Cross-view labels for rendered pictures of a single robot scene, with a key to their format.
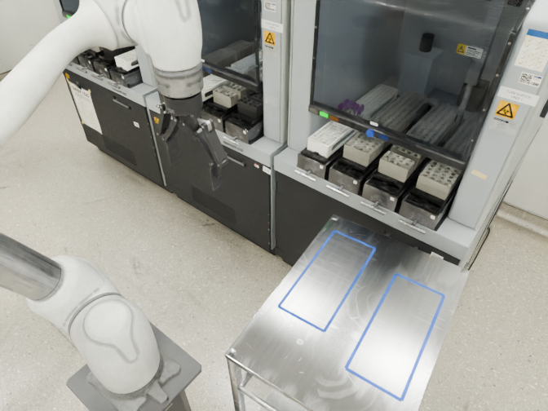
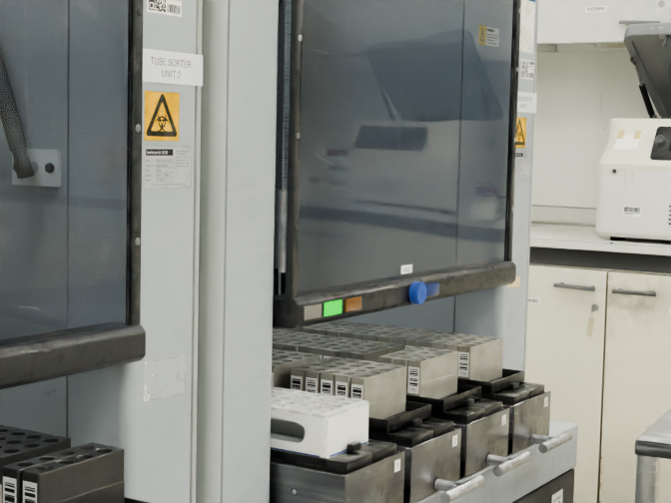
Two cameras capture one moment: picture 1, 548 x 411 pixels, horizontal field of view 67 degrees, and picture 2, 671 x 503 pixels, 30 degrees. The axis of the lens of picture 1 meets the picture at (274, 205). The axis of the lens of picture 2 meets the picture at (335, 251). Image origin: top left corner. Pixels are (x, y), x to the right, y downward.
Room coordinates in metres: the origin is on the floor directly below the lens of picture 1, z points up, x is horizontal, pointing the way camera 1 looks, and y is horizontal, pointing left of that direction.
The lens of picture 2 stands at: (1.55, 1.24, 1.17)
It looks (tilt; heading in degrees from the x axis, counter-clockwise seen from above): 5 degrees down; 263
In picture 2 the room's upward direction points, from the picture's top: 1 degrees clockwise
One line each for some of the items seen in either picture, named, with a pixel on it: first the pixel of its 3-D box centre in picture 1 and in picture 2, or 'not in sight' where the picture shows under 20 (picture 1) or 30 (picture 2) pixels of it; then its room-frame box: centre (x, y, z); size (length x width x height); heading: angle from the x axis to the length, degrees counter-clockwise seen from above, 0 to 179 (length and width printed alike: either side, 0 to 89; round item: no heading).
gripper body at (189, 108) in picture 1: (185, 110); not in sight; (0.76, 0.18, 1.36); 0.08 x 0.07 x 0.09; 52
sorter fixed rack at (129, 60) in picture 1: (143, 55); not in sight; (2.26, 0.73, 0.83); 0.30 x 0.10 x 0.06; 142
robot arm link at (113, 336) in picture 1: (117, 339); not in sight; (0.52, 0.38, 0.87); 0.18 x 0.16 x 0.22; 45
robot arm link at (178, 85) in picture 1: (179, 77); not in sight; (0.76, 0.18, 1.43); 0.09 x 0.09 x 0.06
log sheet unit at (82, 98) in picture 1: (83, 108); not in sight; (2.41, 1.23, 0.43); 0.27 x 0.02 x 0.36; 52
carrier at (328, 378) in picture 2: (363, 149); (348, 389); (1.35, -0.35, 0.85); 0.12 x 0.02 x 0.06; 52
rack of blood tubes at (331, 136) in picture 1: (337, 133); (245, 417); (1.48, -0.26, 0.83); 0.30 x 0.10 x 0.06; 142
